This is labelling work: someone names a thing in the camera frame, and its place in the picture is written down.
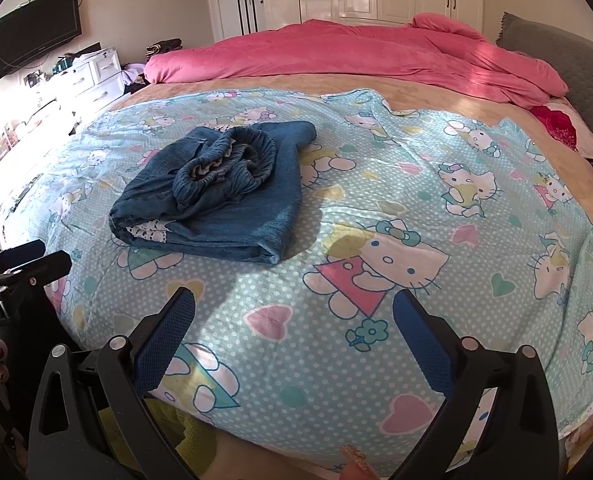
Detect blue denim pants lace trim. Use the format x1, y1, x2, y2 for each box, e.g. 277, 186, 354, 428
109, 122, 316, 264

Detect green sleeve forearm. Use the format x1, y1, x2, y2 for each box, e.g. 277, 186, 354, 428
98, 398, 217, 477

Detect right hand painted nails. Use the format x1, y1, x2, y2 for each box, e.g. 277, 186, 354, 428
339, 445, 380, 480

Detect white drawer dresser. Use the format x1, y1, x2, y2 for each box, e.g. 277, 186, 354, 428
36, 48, 125, 117

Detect Hello Kitty light blue blanket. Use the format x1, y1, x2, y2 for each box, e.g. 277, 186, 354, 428
0, 89, 593, 474

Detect tan bed sheet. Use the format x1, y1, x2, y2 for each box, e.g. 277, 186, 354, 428
111, 75, 593, 224

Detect grey quilted headboard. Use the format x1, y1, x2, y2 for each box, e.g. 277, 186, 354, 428
496, 12, 593, 132

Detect pink duvet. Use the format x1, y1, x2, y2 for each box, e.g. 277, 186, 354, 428
144, 13, 569, 108

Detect black wall television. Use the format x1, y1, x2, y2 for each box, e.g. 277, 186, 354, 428
0, 0, 82, 78

